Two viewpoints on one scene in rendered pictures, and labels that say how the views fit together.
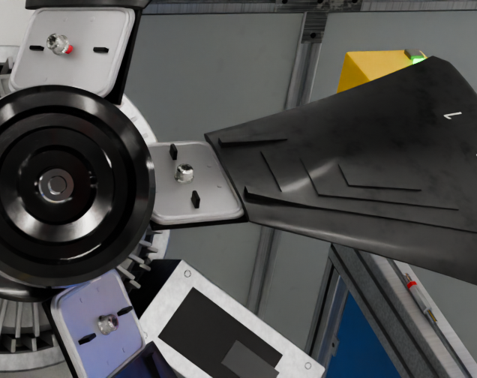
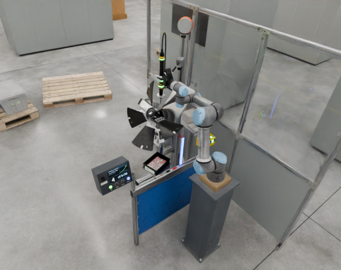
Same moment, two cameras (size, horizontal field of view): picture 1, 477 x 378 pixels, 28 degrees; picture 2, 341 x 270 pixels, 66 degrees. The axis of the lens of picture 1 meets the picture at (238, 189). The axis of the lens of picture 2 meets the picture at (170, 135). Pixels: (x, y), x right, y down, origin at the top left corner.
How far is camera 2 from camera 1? 2.29 m
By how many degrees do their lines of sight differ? 58
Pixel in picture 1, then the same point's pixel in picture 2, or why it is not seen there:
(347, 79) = not seen: hidden behind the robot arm
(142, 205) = (152, 117)
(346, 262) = not seen: hidden behind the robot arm
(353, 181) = (164, 125)
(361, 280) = not seen: hidden behind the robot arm
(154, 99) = (219, 134)
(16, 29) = (176, 109)
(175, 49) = (222, 129)
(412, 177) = (168, 128)
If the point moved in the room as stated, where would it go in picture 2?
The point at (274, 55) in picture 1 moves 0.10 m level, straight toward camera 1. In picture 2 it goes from (232, 138) to (223, 139)
